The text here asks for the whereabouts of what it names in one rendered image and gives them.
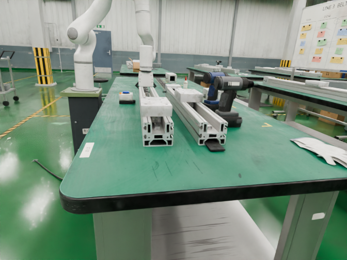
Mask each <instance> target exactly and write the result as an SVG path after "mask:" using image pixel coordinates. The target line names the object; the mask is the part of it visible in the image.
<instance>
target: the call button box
mask: <svg viewBox="0 0 347 260"><path fill-rule="evenodd" d="M133 103H135V100H133V93H132V92H129V93H122V94H119V104H133Z"/></svg>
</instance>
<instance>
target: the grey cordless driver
mask: <svg viewBox="0 0 347 260"><path fill-rule="evenodd" d="M254 85H258V84H254V82H253V81H252V80H248V79H247V78H246V77H230V76H220V77H219V76H217V77H216V78H215V80H214V88H215V90H219V91H224V92H223V93H221V96H220V100H219V104H218V105H219V109H218V110H216V111H215V113H216V114H217V115H219V116H220V117H221V118H223V119H224V120H225V121H227V122H228V126H226V125H225V127H241V123H242V121H243V119H242V117H241V116H239V113H238V112H236V111H235V110H231V107H232V103H233V100H234V99H235V98H236V94H237V92H236V91H245V90H246V89H248V88H252V87H253V86H254Z"/></svg>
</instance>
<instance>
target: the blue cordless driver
mask: <svg viewBox="0 0 347 260"><path fill-rule="evenodd" d="M217 76H219V77H220V76H230V77H231V75H229V74H227V73H226V72H206V73H205V74H204V76H203V80H204V82H205V83H206V84H211V85H210V86H209V90H208V95H207V96H208V98H207V100H204V103H203V104H204V105H205V106H206V107H208V108H209V109H210V110H212V111H213V112H215V111H216V110H218V109H219V105H218V104H219V100H218V99H217V94H218V90H215V88H214V80H215V78H216V77H217Z"/></svg>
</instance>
